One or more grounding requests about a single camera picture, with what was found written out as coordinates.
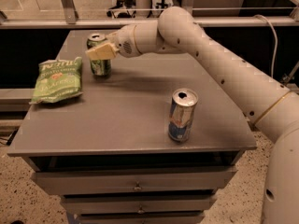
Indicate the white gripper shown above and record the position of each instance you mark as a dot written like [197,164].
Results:
[124,43]

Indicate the green soda can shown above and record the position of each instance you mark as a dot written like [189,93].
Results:
[100,68]

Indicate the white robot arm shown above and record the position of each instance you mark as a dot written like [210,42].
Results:
[269,105]

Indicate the green jalapeno chip bag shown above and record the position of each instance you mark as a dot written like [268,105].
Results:
[57,80]

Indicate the blue silver energy drink can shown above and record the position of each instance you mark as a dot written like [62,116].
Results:
[183,104]

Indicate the grey metal railing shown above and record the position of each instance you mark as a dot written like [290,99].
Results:
[42,14]

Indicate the black office chair base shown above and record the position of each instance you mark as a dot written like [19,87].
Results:
[123,9]

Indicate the grey drawer cabinet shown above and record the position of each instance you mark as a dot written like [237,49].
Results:
[121,123]

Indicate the top grey drawer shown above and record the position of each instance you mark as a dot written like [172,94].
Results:
[133,181]

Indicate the grey drawer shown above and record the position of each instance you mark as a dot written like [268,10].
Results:
[153,218]
[133,181]
[138,204]

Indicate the middle grey drawer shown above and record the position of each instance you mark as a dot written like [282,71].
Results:
[138,204]

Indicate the bottom grey drawer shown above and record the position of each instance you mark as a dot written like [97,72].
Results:
[153,218]

